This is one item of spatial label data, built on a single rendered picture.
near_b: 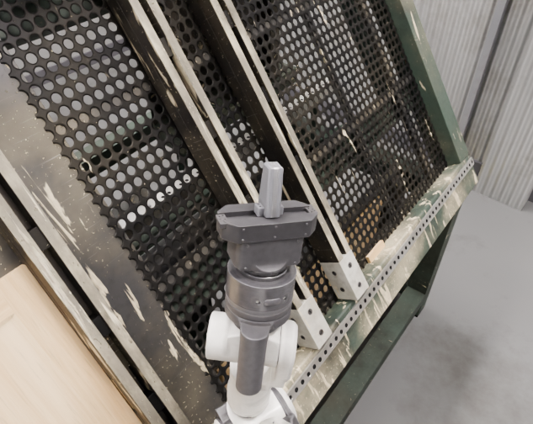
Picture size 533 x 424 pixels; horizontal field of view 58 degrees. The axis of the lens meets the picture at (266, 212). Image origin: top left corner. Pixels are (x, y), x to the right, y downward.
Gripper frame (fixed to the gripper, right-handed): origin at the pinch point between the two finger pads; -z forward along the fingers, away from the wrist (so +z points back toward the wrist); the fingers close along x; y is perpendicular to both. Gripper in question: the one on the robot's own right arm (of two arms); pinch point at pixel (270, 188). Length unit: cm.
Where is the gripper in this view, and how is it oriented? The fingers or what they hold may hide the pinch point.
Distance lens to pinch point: 56.3
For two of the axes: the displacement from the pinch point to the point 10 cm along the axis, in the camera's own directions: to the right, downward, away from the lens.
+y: -3.4, -4.6, 8.2
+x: -9.4, 0.7, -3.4
